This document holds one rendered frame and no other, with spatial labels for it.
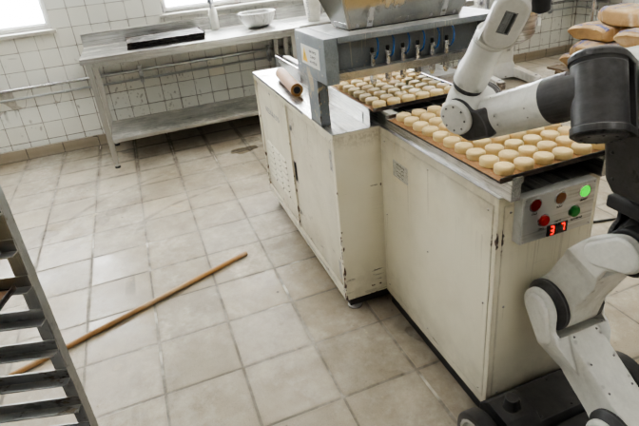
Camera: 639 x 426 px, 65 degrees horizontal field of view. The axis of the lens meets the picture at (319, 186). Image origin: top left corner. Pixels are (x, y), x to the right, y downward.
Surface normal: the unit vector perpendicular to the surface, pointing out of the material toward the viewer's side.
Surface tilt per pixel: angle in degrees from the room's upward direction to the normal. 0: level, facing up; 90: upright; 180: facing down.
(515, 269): 90
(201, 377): 0
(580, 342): 33
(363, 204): 90
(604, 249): 90
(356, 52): 90
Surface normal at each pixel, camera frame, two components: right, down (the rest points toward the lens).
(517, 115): -0.76, 0.45
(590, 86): -0.76, -0.11
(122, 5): 0.35, 0.37
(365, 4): 0.35, 0.72
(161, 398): -0.09, -0.90
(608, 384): 0.11, -0.55
